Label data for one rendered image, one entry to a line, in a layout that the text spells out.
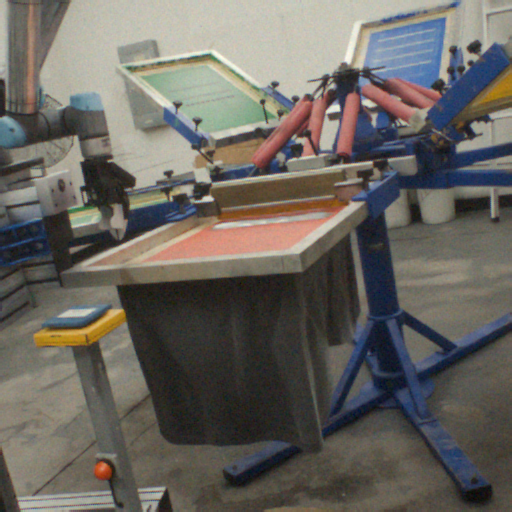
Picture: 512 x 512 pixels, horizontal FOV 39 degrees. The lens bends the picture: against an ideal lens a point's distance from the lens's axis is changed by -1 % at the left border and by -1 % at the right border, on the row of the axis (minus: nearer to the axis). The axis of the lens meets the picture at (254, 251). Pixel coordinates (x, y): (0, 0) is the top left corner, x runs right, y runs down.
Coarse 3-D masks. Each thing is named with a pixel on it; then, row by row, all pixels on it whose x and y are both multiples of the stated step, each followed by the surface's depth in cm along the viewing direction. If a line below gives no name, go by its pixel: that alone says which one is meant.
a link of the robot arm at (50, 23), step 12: (48, 0) 164; (60, 0) 164; (48, 12) 166; (60, 12) 167; (48, 24) 168; (60, 24) 171; (48, 36) 171; (48, 48) 175; (0, 72) 178; (0, 84) 178
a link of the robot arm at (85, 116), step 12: (72, 96) 169; (84, 96) 168; (96, 96) 169; (72, 108) 170; (84, 108) 168; (96, 108) 169; (72, 120) 170; (84, 120) 169; (96, 120) 169; (72, 132) 173; (84, 132) 169; (96, 132) 169; (108, 132) 172
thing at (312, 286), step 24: (312, 264) 160; (336, 264) 175; (312, 288) 161; (336, 288) 176; (312, 312) 162; (336, 312) 176; (312, 336) 160; (336, 336) 176; (312, 360) 161; (312, 384) 157
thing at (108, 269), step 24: (192, 216) 209; (336, 216) 165; (360, 216) 172; (144, 240) 185; (168, 240) 196; (312, 240) 144; (336, 240) 155; (96, 264) 167; (120, 264) 175; (144, 264) 152; (168, 264) 148; (192, 264) 146; (216, 264) 144; (240, 264) 141; (264, 264) 139; (288, 264) 137; (72, 288) 161
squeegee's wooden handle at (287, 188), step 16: (288, 176) 199; (304, 176) 196; (320, 176) 194; (336, 176) 192; (224, 192) 207; (240, 192) 205; (256, 192) 203; (272, 192) 201; (288, 192) 199; (304, 192) 197; (320, 192) 195; (336, 192) 193
